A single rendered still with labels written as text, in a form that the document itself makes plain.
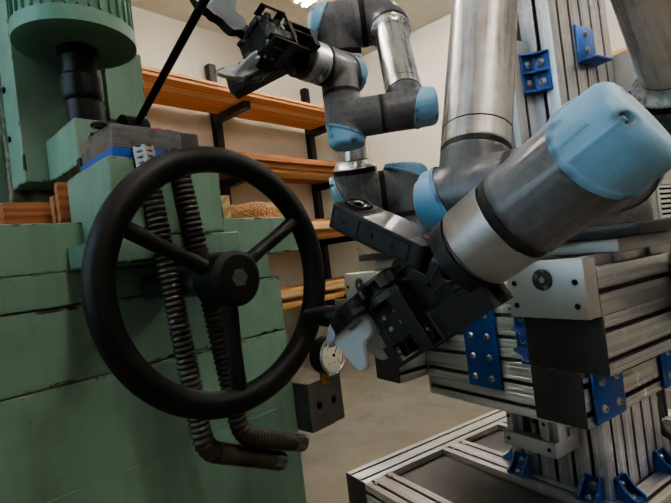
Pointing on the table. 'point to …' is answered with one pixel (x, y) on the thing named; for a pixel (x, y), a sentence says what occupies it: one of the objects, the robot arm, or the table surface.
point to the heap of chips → (256, 210)
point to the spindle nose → (80, 81)
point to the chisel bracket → (67, 149)
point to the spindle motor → (73, 29)
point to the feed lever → (165, 69)
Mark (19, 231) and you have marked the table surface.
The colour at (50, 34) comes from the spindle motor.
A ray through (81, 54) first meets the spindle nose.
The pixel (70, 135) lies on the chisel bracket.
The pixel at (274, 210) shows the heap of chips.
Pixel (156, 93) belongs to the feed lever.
